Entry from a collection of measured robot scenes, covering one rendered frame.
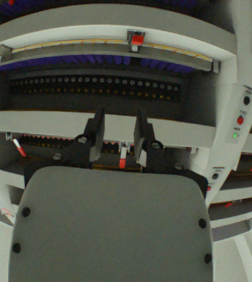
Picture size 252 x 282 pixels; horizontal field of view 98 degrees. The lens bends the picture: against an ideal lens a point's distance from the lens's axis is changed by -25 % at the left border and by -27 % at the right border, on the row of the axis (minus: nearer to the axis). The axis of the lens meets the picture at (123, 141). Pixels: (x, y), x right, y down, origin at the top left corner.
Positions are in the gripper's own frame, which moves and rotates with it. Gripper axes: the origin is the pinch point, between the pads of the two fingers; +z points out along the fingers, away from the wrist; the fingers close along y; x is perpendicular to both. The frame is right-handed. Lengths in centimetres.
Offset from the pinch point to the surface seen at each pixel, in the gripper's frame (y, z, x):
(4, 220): -61, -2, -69
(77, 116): -7.5, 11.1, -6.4
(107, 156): -3.0, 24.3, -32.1
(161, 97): 10.8, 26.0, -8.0
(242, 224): 86, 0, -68
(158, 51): 5.8, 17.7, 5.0
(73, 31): -8.8, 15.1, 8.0
